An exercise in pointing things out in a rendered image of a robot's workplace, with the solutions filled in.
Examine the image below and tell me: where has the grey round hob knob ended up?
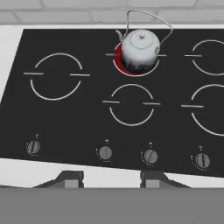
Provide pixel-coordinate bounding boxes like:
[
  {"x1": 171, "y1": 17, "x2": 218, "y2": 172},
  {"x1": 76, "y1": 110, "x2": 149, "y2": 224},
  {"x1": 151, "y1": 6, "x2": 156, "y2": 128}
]
[
  {"x1": 98, "y1": 145, "x2": 113, "y2": 161},
  {"x1": 26, "y1": 140, "x2": 41, "y2": 155},
  {"x1": 194, "y1": 153, "x2": 211, "y2": 170},
  {"x1": 143, "y1": 149, "x2": 159, "y2": 165}
]

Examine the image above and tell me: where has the white kettle with wire handle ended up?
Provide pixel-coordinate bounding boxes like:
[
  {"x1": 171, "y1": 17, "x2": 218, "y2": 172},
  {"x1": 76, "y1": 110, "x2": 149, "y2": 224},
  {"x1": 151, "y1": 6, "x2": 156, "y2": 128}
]
[{"x1": 115, "y1": 9, "x2": 174, "y2": 74}]

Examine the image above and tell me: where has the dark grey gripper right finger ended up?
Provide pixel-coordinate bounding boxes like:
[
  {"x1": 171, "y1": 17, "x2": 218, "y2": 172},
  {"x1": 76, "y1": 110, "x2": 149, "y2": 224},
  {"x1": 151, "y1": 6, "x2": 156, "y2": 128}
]
[{"x1": 140, "y1": 170, "x2": 192, "y2": 189}]

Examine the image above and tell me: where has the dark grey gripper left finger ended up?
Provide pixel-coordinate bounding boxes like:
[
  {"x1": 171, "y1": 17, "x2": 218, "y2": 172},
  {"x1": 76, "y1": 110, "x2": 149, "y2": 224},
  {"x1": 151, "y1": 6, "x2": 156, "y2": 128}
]
[{"x1": 32, "y1": 170, "x2": 85, "y2": 189}]

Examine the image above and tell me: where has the black glass hob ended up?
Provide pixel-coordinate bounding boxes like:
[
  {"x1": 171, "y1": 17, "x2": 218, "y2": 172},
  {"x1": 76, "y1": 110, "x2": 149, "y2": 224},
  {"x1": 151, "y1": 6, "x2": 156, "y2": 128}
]
[{"x1": 0, "y1": 28, "x2": 224, "y2": 179}]

